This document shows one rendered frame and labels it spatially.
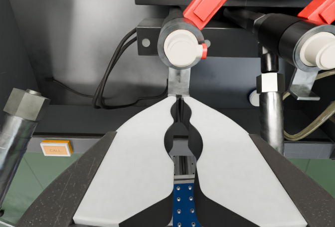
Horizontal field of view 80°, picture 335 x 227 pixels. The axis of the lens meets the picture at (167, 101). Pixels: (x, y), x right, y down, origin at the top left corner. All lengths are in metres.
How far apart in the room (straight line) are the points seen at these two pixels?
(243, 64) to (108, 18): 0.29
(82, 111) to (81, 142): 0.10
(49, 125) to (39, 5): 0.23
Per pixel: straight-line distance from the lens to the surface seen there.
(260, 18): 0.20
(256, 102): 0.50
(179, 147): 0.40
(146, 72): 0.45
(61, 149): 0.44
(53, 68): 0.51
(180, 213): 0.77
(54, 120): 0.50
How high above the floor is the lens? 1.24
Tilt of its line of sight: 61 degrees down
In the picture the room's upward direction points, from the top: 178 degrees counter-clockwise
